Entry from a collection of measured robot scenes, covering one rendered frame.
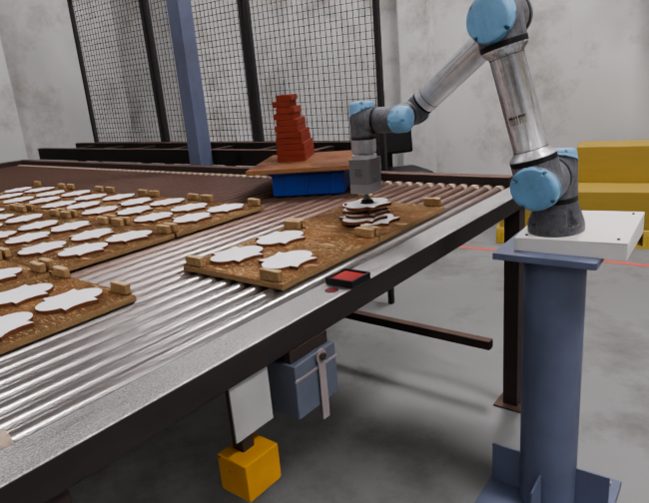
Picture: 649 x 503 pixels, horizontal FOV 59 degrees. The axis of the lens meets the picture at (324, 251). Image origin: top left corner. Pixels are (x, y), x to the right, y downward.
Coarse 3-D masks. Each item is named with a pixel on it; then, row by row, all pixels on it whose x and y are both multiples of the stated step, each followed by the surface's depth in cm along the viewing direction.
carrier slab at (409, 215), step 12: (396, 204) 199; (408, 204) 198; (324, 216) 191; (336, 216) 189; (396, 216) 182; (408, 216) 181; (420, 216) 180; (432, 216) 184; (312, 228) 176; (324, 228) 175; (336, 228) 174; (348, 228) 173; (384, 228) 169; (396, 228) 168; (408, 228) 172; (384, 240) 162
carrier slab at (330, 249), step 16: (256, 240) 168; (320, 240) 162; (336, 240) 161; (352, 240) 160; (368, 240) 158; (208, 256) 155; (320, 256) 147; (336, 256) 145; (208, 272) 144; (224, 272) 141; (240, 272) 139; (256, 272) 138; (288, 272) 136; (304, 272) 135
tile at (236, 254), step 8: (232, 248) 158; (240, 248) 157; (248, 248) 157; (256, 248) 156; (216, 256) 151; (224, 256) 150; (232, 256) 150; (240, 256) 149; (248, 256) 149; (256, 256) 150
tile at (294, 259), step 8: (272, 256) 147; (280, 256) 146; (288, 256) 146; (296, 256) 145; (304, 256) 144; (312, 256) 144; (264, 264) 141; (272, 264) 140; (280, 264) 140; (288, 264) 139; (296, 264) 139; (304, 264) 141
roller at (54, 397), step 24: (480, 192) 217; (336, 264) 148; (288, 288) 134; (240, 312) 122; (168, 336) 110; (192, 336) 112; (120, 360) 102; (144, 360) 104; (72, 384) 95; (96, 384) 97; (24, 408) 89; (48, 408) 90
